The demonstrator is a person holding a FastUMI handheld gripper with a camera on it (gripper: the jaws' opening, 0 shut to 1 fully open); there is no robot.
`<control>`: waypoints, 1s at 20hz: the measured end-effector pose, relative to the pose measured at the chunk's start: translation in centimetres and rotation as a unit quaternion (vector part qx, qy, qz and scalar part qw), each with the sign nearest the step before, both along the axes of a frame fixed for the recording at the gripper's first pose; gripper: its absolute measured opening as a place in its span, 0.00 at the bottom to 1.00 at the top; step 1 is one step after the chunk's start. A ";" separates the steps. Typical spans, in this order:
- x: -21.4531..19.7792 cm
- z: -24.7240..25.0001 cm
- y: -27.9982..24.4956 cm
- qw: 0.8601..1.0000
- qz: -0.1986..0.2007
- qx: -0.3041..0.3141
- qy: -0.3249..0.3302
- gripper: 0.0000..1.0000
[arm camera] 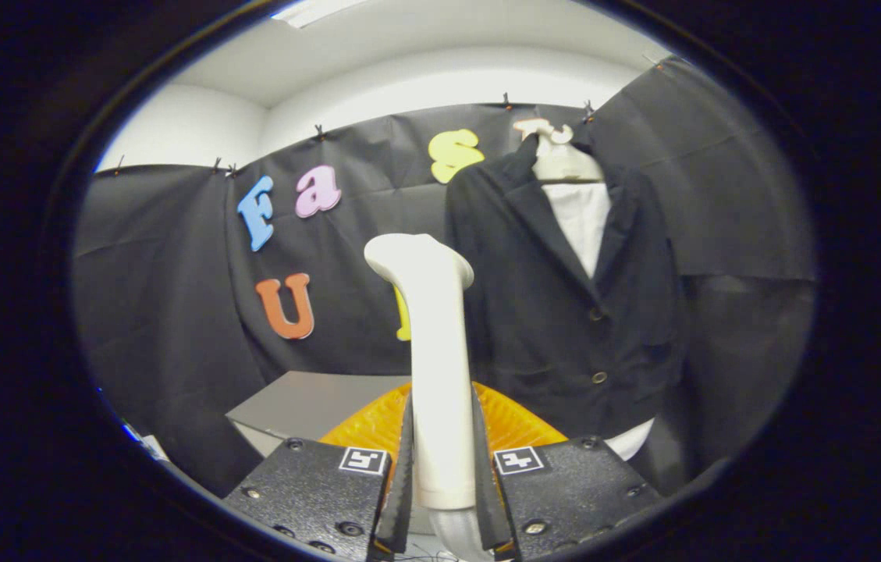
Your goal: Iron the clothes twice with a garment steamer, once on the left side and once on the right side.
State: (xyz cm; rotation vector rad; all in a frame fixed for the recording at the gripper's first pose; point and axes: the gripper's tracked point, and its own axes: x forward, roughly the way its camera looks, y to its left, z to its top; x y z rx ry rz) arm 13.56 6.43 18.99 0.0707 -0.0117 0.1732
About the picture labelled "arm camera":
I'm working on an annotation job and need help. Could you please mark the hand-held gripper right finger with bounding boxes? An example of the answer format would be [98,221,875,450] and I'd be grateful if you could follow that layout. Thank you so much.
[471,382,663,561]

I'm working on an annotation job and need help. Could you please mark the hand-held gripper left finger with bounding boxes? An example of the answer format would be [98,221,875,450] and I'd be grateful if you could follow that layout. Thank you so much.
[223,382,415,561]

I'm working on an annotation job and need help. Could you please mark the black blazer jacket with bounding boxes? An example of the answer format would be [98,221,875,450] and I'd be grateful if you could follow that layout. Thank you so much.
[444,133,692,442]

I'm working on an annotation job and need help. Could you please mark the white garment steamer with hose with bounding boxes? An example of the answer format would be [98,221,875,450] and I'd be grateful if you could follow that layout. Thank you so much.
[364,233,496,561]

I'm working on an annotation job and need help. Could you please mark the grey cabinet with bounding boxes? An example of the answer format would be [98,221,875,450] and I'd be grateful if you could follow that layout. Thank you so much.
[226,371,414,461]

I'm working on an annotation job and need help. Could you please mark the black backdrop cloth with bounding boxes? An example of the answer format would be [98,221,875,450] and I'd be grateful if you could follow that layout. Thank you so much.
[72,56,815,500]

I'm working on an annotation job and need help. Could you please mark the white mannequin torso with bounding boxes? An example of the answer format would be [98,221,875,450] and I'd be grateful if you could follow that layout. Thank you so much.
[531,129,655,461]

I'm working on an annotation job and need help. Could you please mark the ceiling light panel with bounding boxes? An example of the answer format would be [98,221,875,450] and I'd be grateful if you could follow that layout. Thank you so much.
[272,0,371,28]

